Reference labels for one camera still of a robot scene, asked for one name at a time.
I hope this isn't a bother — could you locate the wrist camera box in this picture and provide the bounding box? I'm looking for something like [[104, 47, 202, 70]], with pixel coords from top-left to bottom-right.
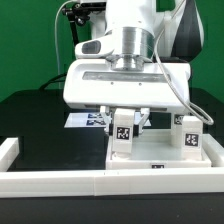
[[75, 35, 114, 59]]

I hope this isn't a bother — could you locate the white cable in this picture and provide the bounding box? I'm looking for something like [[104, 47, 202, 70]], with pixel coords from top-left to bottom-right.
[[54, 0, 79, 89]]

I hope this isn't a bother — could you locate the black cable bundle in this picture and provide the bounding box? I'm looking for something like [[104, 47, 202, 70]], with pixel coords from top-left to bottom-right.
[[38, 73, 68, 91]]

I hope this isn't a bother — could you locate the white U-shaped obstacle fence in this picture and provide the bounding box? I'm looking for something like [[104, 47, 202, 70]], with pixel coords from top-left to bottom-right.
[[0, 134, 224, 198]]

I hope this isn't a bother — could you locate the white marker sheet with tags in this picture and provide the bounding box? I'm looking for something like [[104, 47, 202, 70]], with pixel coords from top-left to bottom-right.
[[64, 112, 151, 128]]

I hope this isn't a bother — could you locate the white square table top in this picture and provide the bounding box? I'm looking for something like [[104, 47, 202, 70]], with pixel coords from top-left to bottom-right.
[[105, 129, 211, 170]]

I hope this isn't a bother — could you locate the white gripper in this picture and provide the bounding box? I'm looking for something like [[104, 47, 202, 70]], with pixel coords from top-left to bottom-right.
[[63, 59, 186, 134]]

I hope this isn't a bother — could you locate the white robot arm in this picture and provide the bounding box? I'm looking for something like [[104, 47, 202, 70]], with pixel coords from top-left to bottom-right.
[[63, 0, 204, 139]]

